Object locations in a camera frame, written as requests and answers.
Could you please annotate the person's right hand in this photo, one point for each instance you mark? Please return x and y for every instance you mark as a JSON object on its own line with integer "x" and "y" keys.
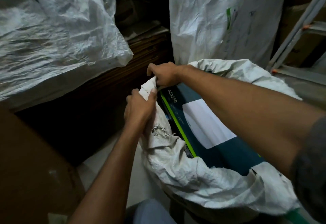
{"x": 165, "y": 75}

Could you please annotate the person's left hand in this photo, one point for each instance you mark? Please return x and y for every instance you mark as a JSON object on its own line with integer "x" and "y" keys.
{"x": 138, "y": 111}

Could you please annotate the small light blue box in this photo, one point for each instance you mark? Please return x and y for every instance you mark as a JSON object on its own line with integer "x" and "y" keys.
{"x": 168, "y": 120}

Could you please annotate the white woven sack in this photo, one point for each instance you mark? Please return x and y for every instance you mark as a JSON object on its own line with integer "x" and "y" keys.
{"x": 203, "y": 180}

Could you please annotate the dark box white label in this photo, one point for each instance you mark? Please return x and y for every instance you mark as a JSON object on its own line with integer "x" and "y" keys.
{"x": 229, "y": 155}

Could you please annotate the person's right forearm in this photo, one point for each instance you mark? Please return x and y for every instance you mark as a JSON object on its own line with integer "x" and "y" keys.
{"x": 249, "y": 111}

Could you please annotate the person's left forearm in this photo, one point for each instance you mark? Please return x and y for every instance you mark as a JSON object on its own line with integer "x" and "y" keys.
{"x": 107, "y": 185}

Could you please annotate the person's left leg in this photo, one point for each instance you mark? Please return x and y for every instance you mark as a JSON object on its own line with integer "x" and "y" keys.
{"x": 150, "y": 212}

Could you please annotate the large white sack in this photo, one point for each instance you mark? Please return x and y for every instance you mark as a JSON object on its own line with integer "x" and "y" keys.
{"x": 51, "y": 33}

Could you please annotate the person's gray shirt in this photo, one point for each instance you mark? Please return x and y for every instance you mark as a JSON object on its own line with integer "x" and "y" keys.
{"x": 310, "y": 167}

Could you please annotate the dark wooden panel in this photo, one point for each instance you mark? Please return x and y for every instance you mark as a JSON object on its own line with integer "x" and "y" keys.
{"x": 107, "y": 99}

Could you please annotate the tall white sack green mark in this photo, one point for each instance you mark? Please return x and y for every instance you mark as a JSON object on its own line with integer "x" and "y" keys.
{"x": 203, "y": 17}

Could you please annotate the brown cardboard box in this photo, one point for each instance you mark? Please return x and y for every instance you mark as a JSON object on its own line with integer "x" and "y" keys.
{"x": 33, "y": 167}

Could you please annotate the aluminium step ladder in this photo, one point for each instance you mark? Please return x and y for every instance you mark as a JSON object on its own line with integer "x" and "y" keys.
{"x": 295, "y": 38}

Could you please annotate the stacked cardboard boxes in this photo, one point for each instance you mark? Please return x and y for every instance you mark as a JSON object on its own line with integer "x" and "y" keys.
{"x": 305, "y": 43}

